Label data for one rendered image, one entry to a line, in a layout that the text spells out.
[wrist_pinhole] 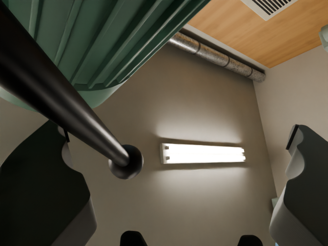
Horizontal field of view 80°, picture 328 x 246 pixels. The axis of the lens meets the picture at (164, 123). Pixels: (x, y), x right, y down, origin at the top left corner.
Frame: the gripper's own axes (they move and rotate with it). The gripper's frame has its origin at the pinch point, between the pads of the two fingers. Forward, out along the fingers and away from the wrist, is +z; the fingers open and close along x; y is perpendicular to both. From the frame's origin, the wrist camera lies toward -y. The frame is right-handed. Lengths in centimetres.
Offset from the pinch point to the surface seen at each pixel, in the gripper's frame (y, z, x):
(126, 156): 5.0, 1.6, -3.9
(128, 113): 74, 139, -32
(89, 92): 1.3, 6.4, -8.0
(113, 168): 7.5, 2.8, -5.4
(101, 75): -0.9, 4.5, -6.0
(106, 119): 72, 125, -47
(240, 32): 16, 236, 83
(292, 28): 10, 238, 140
